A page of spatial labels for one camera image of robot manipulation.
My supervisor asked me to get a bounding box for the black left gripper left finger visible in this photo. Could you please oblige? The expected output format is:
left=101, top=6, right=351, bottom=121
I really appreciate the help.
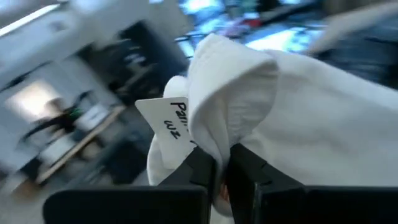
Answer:
left=158, top=146, right=218, bottom=207

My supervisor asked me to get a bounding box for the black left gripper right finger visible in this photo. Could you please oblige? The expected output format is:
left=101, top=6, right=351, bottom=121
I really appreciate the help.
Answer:
left=224, top=142, right=305, bottom=224

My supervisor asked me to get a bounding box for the white shirt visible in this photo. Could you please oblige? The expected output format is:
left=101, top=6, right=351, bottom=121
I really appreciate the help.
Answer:
left=146, top=32, right=398, bottom=224

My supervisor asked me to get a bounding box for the dark blue plaid shirt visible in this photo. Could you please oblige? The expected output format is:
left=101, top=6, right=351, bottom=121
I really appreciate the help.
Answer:
left=313, top=15, right=398, bottom=90

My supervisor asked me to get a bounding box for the white handwritten paper tag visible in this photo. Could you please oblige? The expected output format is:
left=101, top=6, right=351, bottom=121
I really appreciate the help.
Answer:
left=134, top=96, right=197, bottom=170

